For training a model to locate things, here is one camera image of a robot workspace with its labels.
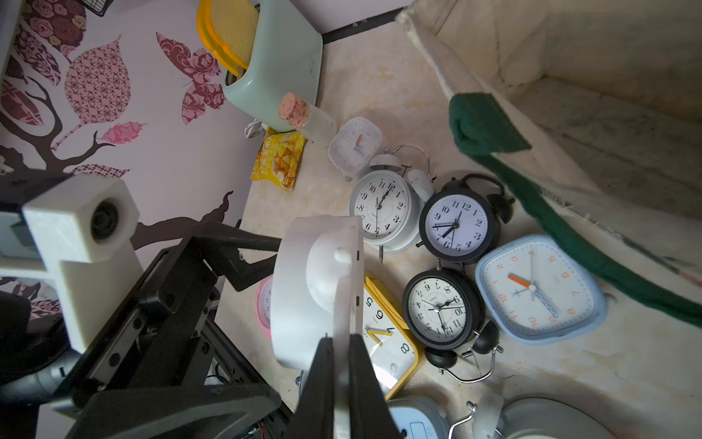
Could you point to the glass bottle pink cap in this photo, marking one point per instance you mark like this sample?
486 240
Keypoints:
310 121

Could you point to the blue clock face down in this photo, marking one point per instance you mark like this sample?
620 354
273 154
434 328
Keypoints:
419 417

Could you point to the small white square clock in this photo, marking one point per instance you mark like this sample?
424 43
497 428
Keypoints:
317 279

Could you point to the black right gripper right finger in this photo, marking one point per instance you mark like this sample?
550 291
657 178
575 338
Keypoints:
341 397

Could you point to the yellow toast slice right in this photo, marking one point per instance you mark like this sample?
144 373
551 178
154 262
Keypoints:
211 43

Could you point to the yellow toast slice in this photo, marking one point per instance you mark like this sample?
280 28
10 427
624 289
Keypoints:
235 23
211 43

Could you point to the black twin bell clock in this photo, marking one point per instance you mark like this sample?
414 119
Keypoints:
444 310

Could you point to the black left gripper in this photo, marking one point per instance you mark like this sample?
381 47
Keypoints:
162 334

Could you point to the white square flat clock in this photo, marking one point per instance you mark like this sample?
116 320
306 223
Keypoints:
354 146

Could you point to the light blue square clock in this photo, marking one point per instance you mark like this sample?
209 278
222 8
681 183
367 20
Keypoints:
537 294

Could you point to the canvas tote bag green handles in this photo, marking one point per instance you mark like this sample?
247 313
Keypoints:
651 256

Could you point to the yellow corn chips bag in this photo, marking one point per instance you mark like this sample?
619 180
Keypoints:
279 159

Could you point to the pink round alarm clock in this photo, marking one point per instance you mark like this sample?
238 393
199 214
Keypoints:
263 305

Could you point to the large white twin bell clock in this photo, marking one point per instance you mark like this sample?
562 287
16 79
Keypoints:
531 417

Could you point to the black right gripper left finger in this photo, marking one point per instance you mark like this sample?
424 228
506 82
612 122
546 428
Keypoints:
215 411

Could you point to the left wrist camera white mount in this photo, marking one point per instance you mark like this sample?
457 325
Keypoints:
74 233

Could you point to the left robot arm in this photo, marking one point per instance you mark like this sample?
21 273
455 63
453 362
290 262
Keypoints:
36 357

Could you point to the yellow toast slice left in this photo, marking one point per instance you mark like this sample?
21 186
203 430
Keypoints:
235 23

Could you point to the black clock purple face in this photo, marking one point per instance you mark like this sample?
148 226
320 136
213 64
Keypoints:
459 225

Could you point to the yellow rectangular alarm clock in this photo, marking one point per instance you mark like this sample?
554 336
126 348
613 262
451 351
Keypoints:
396 355

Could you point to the mint green toaster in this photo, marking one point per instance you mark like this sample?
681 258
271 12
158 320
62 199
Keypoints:
286 58

